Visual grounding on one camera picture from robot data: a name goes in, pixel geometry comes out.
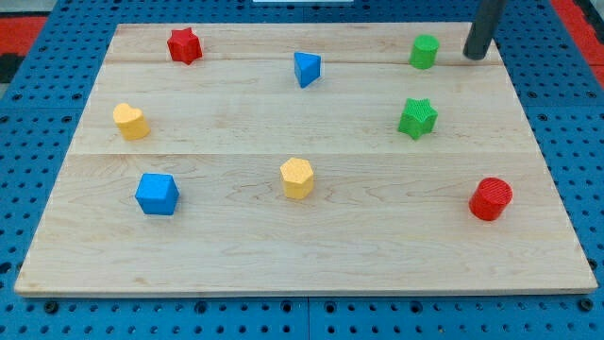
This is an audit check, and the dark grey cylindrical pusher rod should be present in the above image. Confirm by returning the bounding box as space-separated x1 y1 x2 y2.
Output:
462 0 507 60

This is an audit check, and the blue triangle block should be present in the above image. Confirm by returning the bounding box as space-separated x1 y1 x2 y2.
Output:
294 52 322 88

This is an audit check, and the green cylinder block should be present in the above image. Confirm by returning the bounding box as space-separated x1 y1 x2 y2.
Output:
410 34 440 70

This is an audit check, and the green star block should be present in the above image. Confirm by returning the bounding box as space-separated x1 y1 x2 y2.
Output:
397 98 438 140

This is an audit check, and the red cylinder block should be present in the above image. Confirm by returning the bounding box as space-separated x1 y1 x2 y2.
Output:
468 178 513 221

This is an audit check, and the yellow hexagon block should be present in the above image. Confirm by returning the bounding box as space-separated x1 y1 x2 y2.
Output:
280 158 314 199

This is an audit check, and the red star block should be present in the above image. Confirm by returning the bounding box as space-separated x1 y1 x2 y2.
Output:
167 27 203 65

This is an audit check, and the light wooden board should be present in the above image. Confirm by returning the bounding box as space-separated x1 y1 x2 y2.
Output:
14 23 597 298

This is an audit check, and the yellow heart block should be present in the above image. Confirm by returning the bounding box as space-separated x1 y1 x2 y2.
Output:
112 103 150 141

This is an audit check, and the blue cube block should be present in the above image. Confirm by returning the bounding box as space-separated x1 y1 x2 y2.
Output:
135 173 179 215

